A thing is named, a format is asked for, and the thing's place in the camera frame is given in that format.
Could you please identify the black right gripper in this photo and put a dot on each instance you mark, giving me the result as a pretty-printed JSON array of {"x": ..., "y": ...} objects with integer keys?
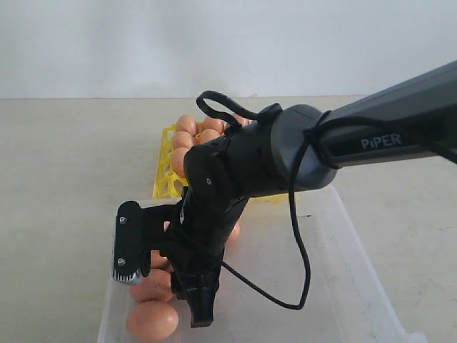
[{"x": 197, "y": 234}]

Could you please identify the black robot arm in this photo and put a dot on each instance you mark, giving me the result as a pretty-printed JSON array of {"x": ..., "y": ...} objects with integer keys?
[{"x": 284, "y": 151}]

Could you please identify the yellow plastic egg tray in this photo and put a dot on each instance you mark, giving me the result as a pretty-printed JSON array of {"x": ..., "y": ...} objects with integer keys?
[{"x": 167, "y": 184}]

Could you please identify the clear plastic bin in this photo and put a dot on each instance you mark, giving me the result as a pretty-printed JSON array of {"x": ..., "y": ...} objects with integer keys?
[{"x": 346, "y": 301}]

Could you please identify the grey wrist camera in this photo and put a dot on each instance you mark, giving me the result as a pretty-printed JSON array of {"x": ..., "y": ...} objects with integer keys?
[{"x": 139, "y": 230}]

